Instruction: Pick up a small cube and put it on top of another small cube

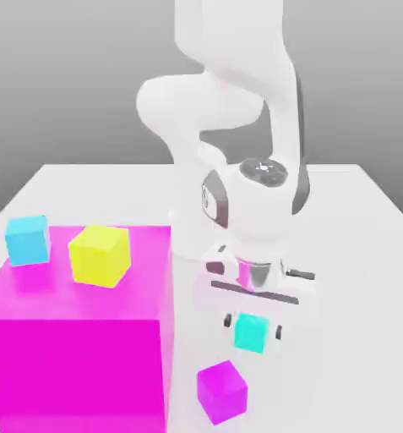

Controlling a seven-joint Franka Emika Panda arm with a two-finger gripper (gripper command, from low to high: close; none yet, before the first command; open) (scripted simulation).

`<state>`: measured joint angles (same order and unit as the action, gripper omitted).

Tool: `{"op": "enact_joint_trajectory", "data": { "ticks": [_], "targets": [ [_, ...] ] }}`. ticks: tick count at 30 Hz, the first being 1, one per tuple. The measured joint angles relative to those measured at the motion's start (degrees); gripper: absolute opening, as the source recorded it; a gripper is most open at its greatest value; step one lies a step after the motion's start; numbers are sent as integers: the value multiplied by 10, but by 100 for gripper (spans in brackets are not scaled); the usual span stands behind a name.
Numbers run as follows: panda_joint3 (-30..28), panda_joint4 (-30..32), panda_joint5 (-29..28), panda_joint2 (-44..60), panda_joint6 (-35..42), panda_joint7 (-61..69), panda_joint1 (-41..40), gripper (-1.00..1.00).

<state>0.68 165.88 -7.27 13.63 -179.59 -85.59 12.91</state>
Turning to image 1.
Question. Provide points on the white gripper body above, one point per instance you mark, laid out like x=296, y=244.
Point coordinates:
x=289, y=306

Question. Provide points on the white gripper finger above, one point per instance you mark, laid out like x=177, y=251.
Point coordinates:
x=278, y=332
x=227, y=320

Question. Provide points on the small turquoise cube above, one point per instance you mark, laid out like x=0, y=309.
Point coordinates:
x=251, y=333

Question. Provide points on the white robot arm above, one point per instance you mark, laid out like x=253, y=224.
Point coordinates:
x=228, y=101

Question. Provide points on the small magenta cube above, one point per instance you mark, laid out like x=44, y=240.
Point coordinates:
x=221, y=394

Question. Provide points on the small yellow cube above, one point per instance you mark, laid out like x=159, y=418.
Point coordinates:
x=98, y=258

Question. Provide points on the small blue cube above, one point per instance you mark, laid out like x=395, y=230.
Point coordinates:
x=27, y=242

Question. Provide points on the large magenta box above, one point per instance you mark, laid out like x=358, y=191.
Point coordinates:
x=72, y=365

